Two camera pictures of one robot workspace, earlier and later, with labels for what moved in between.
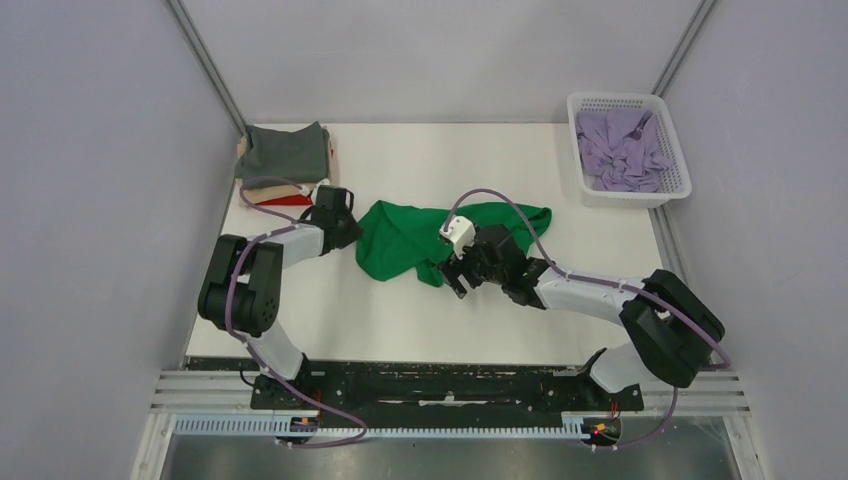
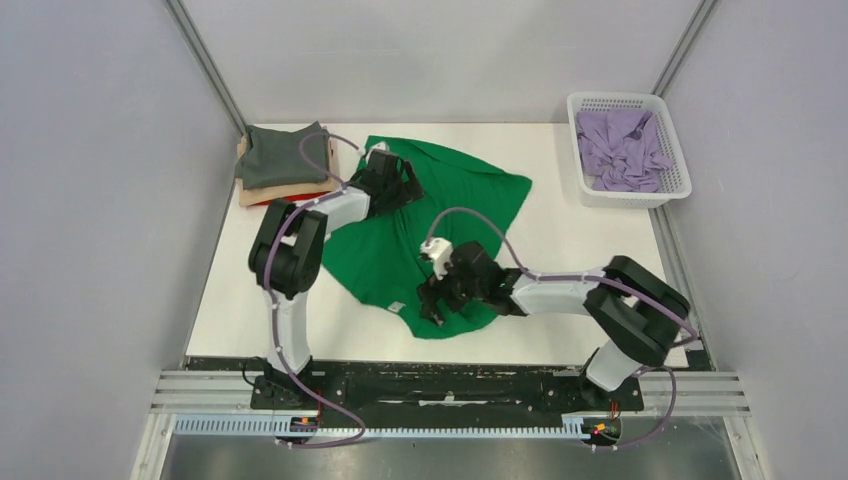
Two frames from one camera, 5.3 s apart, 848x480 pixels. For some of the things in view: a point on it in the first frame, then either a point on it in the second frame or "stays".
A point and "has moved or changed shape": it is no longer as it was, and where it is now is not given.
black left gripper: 355,232 to 409,191
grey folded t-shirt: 302,156 stays
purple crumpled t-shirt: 619,148 stays
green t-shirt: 391,239 has moved or changed shape
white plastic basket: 625,150 stays
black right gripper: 453,268 to 429,293
